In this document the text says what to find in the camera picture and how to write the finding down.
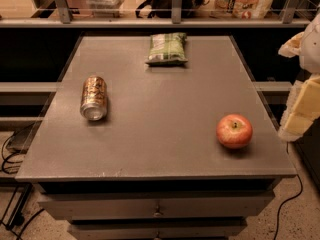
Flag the grey drawer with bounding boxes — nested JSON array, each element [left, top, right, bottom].
[[68, 220, 247, 240], [39, 191, 274, 221]]

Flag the colourful snack bag on shelf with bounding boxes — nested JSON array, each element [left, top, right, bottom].
[[211, 0, 273, 19]]

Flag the black bag on shelf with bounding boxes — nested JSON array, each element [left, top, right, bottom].
[[135, 0, 210, 18]]

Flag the grey drawer cabinet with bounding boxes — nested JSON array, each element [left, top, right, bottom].
[[17, 36, 295, 226]]

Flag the red apple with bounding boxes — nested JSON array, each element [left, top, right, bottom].
[[216, 114, 253, 149]]

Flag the black cable on right floor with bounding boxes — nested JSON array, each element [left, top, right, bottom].
[[272, 142, 304, 240]]

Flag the grey metal shelf rail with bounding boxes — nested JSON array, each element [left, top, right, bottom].
[[0, 0, 319, 29]]

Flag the orange soda can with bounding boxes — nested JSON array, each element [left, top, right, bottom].
[[80, 75, 107, 121]]

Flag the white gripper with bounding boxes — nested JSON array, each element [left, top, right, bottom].
[[278, 14, 320, 142]]

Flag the lower grey drawer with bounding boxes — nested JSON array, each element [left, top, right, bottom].
[[68, 220, 247, 240]]

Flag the black cables on left floor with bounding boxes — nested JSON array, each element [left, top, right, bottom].
[[0, 123, 45, 240]]

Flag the green jalapeno chip bag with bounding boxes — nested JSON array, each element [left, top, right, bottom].
[[146, 32, 188, 66]]

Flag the upper grey drawer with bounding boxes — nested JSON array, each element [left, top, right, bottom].
[[39, 191, 274, 221]]

